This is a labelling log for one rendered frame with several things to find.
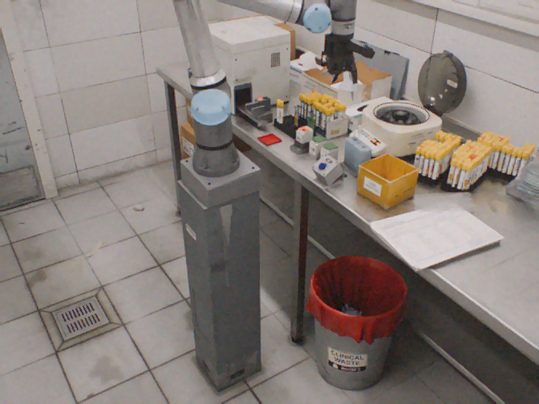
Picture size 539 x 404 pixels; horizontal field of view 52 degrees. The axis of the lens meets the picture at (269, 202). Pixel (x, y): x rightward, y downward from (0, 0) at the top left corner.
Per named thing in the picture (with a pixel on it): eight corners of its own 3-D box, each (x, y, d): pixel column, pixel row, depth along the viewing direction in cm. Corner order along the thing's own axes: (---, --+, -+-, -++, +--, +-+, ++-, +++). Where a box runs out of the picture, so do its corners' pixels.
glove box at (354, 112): (336, 125, 218) (338, 103, 213) (382, 111, 229) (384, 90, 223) (357, 137, 209) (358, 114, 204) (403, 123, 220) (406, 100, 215)
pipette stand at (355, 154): (339, 164, 192) (342, 139, 186) (356, 160, 194) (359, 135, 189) (354, 178, 184) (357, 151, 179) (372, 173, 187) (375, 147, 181)
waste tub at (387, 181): (354, 192, 177) (358, 165, 172) (383, 179, 184) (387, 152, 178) (386, 211, 168) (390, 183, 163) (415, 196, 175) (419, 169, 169)
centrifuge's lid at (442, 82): (425, 42, 201) (443, 42, 204) (408, 107, 213) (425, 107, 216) (464, 61, 184) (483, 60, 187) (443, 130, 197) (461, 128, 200)
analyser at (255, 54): (203, 94, 245) (198, 25, 229) (255, 81, 257) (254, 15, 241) (237, 119, 223) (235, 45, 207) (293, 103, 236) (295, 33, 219)
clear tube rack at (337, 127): (295, 120, 222) (295, 103, 218) (315, 115, 226) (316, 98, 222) (326, 140, 207) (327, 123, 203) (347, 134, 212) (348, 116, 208)
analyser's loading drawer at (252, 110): (232, 107, 227) (232, 96, 224) (245, 104, 230) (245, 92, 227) (258, 126, 213) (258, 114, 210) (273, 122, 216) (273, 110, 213)
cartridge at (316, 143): (309, 155, 198) (310, 138, 194) (319, 151, 200) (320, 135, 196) (315, 159, 195) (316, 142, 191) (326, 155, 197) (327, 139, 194)
